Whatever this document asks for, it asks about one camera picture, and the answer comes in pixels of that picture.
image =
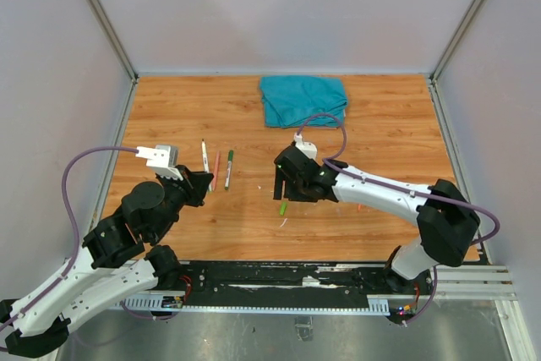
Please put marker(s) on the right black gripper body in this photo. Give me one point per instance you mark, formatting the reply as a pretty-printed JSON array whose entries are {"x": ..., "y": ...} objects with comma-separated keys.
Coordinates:
[{"x": 294, "y": 191}]

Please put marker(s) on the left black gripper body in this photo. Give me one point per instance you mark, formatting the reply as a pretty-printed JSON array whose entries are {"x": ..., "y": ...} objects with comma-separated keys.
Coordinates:
[{"x": 187, "y": 188}]

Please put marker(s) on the white pen green cap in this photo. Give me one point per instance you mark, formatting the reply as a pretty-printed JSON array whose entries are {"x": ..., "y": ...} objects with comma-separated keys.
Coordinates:
[{"x": 205, "y": 160}]

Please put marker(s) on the pink pen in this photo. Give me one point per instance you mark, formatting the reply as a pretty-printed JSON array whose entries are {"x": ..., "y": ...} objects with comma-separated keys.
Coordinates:
[{"x": 216, "y": 170}]

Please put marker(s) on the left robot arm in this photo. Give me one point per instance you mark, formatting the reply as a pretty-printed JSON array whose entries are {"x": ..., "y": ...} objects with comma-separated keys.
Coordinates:
[{"x": 120, "y": 257}]

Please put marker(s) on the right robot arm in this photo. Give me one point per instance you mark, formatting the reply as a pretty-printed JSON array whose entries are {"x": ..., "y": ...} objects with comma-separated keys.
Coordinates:
[{"x": 446, "y": 223}]

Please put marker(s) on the black tipped white pen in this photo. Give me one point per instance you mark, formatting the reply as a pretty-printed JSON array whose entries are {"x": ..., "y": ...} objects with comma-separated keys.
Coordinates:
[{"x": 230, "y": 156}]

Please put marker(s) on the teal folded cloth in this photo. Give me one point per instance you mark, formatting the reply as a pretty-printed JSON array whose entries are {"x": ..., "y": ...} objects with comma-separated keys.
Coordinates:
[{"x": 288, "y": 100}]

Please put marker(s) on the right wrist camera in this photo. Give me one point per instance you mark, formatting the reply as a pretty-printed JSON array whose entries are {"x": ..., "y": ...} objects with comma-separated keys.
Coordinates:
[{"x": 308, "y": 148}]

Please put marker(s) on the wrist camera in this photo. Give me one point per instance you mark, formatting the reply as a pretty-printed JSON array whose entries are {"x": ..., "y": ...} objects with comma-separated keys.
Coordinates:
[
  {"x": 162, "y": 160},
  {"x": 308, "y": 148}
]

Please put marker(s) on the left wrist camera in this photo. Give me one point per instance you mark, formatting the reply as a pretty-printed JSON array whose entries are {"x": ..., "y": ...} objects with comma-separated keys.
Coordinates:
[{"x": 162, "y": 160}]

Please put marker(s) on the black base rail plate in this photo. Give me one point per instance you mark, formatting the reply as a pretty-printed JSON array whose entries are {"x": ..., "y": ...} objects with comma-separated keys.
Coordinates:
[{"x": 289, "y": 284}]

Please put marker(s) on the grey slotted cable duct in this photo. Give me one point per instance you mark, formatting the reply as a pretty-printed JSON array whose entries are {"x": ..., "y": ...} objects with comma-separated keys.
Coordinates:
[{"x": 168, "y": 303}]

